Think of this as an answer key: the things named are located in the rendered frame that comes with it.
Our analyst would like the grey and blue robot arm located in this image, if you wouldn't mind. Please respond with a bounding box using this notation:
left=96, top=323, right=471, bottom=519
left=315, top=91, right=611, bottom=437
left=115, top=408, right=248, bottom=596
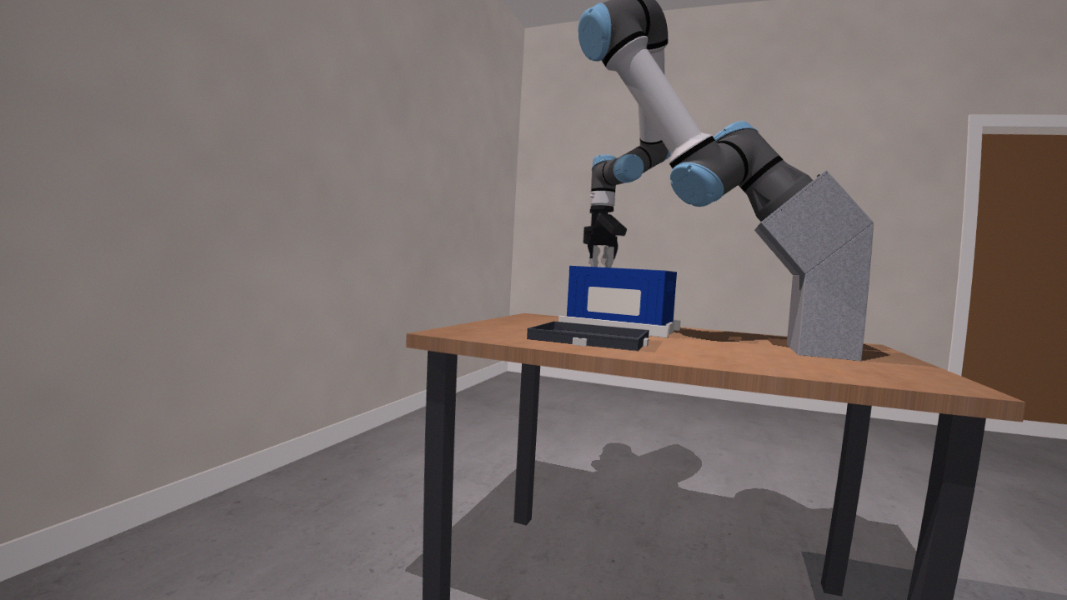
left=578, top=0, right=813, bottom=222

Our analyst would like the blue plastic crate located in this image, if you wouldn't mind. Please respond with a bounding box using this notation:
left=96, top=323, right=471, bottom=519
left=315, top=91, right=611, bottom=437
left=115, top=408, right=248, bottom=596
left=567, top=266, right=675, bottom=326

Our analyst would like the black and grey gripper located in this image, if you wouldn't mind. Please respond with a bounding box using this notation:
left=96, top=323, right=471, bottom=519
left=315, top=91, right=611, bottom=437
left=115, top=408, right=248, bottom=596
left=584, top=205, right=618, bottom=268

